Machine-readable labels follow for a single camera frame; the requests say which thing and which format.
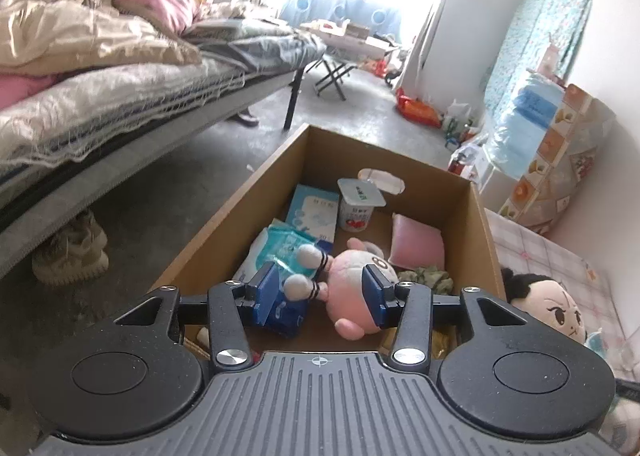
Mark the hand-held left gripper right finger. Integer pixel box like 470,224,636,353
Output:
362,265,531,369

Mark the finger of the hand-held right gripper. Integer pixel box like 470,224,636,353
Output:
614,377,640,403

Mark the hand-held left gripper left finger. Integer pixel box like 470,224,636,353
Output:
112,261,282,372

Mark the pink plush doll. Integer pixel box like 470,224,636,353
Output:
284,236,402,340

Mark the white blue wet wipes pack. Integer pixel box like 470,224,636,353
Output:
234,217,327,288

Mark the green floral scrunchie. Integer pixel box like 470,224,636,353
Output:
396,265,454,295

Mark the pink scrub sponge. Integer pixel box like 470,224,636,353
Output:
389,213,447,270

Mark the white yogurt cup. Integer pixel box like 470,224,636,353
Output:
337,178,387,233

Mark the blue bandage box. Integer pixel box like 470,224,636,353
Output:
286,184,342,243

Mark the big-headed doll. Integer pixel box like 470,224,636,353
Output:
499,267,640,447

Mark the large cardboard box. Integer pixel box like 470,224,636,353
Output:
149,123,507,373

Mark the white water dispenser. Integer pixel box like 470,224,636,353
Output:
471,145,522,213

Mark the slipper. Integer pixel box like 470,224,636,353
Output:
229,108,262,128

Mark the orange bag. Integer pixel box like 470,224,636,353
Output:
396,88,442,125

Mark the beige sneaker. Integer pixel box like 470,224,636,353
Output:
49,210,107,248
31,235,110,285

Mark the white plastic bag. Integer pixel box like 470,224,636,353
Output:
441,98,474,133

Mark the folding stool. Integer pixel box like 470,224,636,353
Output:
314,58,359,101

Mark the large blue water bottle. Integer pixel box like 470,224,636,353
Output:
486,73,567,180

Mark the rolled patterned mat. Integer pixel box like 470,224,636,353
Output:
499,83,617,235

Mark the grey blanket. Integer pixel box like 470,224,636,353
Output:
184,18,327,73

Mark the folding table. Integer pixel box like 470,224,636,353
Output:
304,20,402,58

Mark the white curtain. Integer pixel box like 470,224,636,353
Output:
399,0,452,93

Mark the blue circle-print cloth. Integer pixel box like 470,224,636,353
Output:
279,0,404,40

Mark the pink carton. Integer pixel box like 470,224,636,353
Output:
537,43,562,78

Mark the beige quilt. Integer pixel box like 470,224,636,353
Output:
0,0,202,78

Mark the metal frame bed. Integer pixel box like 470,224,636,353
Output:
0,0,327,282

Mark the green patterned wall cloth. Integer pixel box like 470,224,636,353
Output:
481,0,597,113

